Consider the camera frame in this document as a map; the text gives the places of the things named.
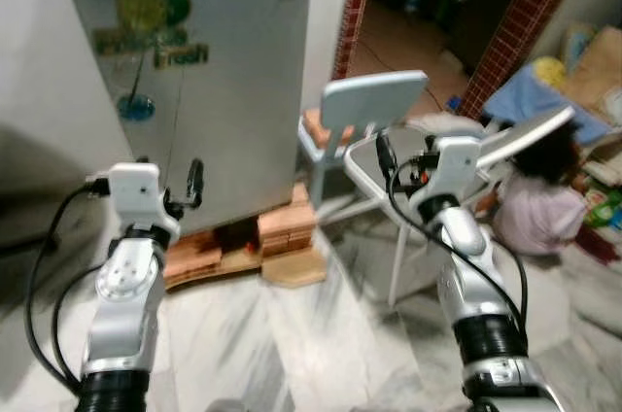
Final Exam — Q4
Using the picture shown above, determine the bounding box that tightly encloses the grey fridge door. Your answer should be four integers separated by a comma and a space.
58, 0, 314, 237

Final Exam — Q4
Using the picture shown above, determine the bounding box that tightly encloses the pale blue plastic chair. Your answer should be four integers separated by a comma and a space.
296, 70, 430, 228

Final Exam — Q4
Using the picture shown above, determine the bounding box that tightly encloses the wide red brick pile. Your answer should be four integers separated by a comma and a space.
162, 225, 263, 291

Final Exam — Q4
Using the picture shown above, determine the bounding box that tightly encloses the small red brick stack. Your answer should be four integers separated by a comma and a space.
257, 184, 318, 258

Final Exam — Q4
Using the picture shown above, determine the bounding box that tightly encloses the blue cloth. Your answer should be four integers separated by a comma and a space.
482, 62, 610, 144

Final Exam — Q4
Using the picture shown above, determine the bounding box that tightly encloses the brown flat board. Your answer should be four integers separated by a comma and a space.
260, 247, 328, 288

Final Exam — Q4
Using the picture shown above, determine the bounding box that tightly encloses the child in pink shirt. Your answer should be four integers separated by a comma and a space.
490, 120, 596, 258

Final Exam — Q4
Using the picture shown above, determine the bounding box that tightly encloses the green printed package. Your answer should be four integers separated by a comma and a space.
583, 187, 622, 234

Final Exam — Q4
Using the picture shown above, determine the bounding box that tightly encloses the yellow round item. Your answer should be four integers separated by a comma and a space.
533, 55, 568, 88

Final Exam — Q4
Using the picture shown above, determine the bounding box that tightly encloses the green fresh sticker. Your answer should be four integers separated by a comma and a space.
94, 0, 211, 122

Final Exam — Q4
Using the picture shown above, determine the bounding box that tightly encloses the flat brown cardboard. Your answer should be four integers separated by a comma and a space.
562, 25, 622, 114

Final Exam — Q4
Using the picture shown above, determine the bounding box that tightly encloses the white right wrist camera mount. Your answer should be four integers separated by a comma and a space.
425, 135, 485, 205

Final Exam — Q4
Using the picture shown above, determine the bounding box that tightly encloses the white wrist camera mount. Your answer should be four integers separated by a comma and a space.
107, 162, 182, 234
425, 135, 485, 205

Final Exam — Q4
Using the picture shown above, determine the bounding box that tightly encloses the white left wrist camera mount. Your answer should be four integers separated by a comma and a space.
107, 162, 182, 234

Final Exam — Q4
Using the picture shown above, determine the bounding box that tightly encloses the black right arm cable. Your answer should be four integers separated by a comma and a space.
385, 161, 532, 337

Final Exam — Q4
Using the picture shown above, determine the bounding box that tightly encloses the short black left arm cable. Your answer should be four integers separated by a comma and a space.
51, 264, 106, 389

